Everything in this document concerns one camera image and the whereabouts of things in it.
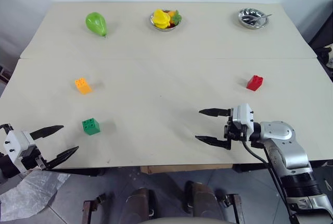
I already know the green toy pear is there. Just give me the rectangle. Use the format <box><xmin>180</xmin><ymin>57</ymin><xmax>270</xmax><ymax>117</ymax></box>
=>
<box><xmin>85</xmin><ymin>11</ymin><xmax>108</xmax><ymax>38</ymax></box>

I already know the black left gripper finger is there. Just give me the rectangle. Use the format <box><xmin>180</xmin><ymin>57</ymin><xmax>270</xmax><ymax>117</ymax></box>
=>
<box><xmin>42</xmin><ymin>145</ymin><xmax>80</xmax><ymax>170</ymax></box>
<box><xmin>29</xmin><ymin>125</ymin><xmax>65</xmax><ymax>140</ymax></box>

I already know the orange toy brick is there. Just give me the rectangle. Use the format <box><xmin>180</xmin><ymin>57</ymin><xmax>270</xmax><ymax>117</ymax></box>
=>
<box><xmin>74</xmin><ymin>77</ymin><xmax>93</xmax><ymax>95</ymax></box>

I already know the black table frame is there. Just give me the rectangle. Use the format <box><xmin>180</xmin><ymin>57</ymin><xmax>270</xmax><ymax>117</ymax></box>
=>
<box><xmin>42</xmin><ymin>159</ymin><xmax>333</xmax><ymax>178</ymax></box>

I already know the red toy brick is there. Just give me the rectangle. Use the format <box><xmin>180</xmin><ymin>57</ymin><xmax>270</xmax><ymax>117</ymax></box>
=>
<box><xmin>246</xmin><ymin>74</ymin><xmax>264</xmax><ymax>92</ymax></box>

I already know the dark rounded shape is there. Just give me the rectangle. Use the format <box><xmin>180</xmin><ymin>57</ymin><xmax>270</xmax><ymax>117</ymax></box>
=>
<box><xmin>121</xmin><ymin>187</ymin><xmax>158</xmax><ymax>221</ymax></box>
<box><xmin>184</xmin><ymin>180</ymin><xmax>226</xmax><ymax>221</ymax></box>

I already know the white and black bag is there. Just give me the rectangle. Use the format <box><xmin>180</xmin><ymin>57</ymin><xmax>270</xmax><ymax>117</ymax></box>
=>
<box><xmin>323</xmin><ymin>43</ymin><xmax>333</xmax><ymax>69</ymax></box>

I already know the red-brown crate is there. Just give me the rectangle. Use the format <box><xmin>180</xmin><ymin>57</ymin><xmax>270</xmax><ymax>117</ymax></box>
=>
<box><xmin>0</xmin><ymin>65</ymin><xmax>11</xmax><ymax>84</ymax></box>

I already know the rusty metal frame bar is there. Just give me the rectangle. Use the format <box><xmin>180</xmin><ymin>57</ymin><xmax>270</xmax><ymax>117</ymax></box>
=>
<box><xmin>224</xmin><ymin>193</ymin><xmax>247</xmax><ymax>224</ymax></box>
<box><xmin>82</xmin><ymin>193</ymin><xmax>108</xmax><ymax>224</ymax></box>

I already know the yellow toy bell pepper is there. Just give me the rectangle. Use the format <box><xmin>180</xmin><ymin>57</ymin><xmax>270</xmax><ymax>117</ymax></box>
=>
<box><xmin>152</xmin><ymin>9</ymin><xmax>172</xmax><ymax>29</ymax></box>

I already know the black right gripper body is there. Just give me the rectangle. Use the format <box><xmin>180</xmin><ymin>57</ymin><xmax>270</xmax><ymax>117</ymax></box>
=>
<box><xmin>223</xmin><ymin>108</ymin><xmax>248</xmax><ymax>142</ymax></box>

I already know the clear plastic sheet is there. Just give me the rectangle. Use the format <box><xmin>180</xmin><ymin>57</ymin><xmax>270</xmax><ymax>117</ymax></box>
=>
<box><xmin>0</xmin><ymin>169</ymin><xmax>71</xmax><ymax>222</ymax></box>

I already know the black chair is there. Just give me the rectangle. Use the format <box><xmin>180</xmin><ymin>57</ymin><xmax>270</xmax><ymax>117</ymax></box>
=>
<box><xmin>308</xmin><ymin>0</ymin><xmax>333</xmax><ymax>83</ymax></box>

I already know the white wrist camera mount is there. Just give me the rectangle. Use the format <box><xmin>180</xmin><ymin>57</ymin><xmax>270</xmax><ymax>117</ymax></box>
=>
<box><xmin>232</xmin><ymin>103</ymin><xmax>254</xmax><ymax>134</ymax></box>
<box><xmin>3</xmin><ymin>130</ymin><xmax>37</xmax><ymax>164</ymax></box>

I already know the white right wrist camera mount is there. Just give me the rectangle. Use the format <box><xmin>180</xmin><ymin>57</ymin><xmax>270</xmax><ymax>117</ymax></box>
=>
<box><xmin>232</xmin><ymin>103</ymin><xmax>254</xmax><ymax>134</ymax></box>

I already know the steel bowl with toy fruit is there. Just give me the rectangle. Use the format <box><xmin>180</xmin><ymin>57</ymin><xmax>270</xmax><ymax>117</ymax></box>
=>
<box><xmin>149</xmin><ymin>10</ymin><xmax>183</xmax><ymax>33</ymax></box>

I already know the green leafy toy vegetable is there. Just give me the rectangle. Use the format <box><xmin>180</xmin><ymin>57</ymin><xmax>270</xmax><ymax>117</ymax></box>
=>
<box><xmin>170</xmin><ymin>10</ymin><xmax>183</xmax><ymax>26</ymax></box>

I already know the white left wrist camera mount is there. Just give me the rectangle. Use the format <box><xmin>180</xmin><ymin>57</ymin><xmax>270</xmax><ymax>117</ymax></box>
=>
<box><xmin>3</xmin><ymin>130</ymin><xmax>37</xmax><ymax>164</ymax></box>

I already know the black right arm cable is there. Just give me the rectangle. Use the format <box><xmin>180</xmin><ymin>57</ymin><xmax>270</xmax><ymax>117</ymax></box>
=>
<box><xmin>241</xmin><ymin>140</ymin><xmax>300</xmax><ymax>224</ymax></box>

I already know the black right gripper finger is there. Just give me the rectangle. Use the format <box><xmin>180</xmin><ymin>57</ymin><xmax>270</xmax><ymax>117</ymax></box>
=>
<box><xmin>198</xmin><ymin>108</ymin><xmax>233</xmax><ymax>118</ymax></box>
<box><xmin>195</xmin><ymin>135</ymin><xmax>232</xmax><ymax>151</ymax></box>

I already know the steel bowl with spoon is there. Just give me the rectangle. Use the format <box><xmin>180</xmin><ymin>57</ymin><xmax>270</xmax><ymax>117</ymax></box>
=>
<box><xmin>237</xmin><ymin>7</ymin><xmax>270</xmax><ymax>30</ymax></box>

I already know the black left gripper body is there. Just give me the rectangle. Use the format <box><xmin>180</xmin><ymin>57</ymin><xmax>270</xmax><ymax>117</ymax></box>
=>
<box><xmin>20</xmin><ymin>144</ymin><xmax>49</xmax><ymax>172</ymax></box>

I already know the steel spoon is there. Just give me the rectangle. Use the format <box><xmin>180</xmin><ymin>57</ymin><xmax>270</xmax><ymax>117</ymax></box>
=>
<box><xmin>249</xmin><ymin>14</ymin><xmax>273</xmax><ymax>23</ymax></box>

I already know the green toy brick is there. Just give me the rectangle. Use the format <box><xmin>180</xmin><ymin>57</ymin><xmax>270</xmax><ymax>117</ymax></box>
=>
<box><xmin>82</xmin><ymin>117</ymin><xmax>101</xmax><ymax>136</ymax></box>

